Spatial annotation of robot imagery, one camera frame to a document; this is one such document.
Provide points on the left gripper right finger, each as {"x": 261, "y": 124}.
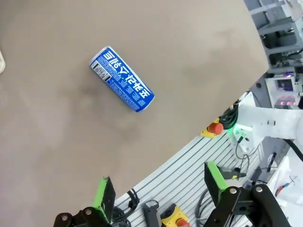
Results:
{"x": 215, "y": 182}

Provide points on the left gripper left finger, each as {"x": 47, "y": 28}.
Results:
{"x": 105, "y": 201}

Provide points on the blue Pocari Sweat can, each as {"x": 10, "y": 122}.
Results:
{"x": 122, "y": 79}

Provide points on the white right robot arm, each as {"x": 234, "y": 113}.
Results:
{"x": 267, "y": 123}

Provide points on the cream folding shopping basket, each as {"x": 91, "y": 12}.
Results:
{"x": 1, "y": 61}

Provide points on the red emergency stop button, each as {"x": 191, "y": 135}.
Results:
{"x": 215, "y": 128}
{"x": 176, "y": 216}

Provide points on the white plastic bag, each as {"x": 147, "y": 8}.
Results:
{"x": 290, "y": 179}

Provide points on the white box with purple lights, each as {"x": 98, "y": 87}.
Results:
{"x": 282, "y": 88}

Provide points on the slotted aluminium base plate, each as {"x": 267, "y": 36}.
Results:
{"x": 180, "y": 170}

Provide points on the grey aluminium frame rack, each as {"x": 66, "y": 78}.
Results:
{"x": 277, "y": 26}

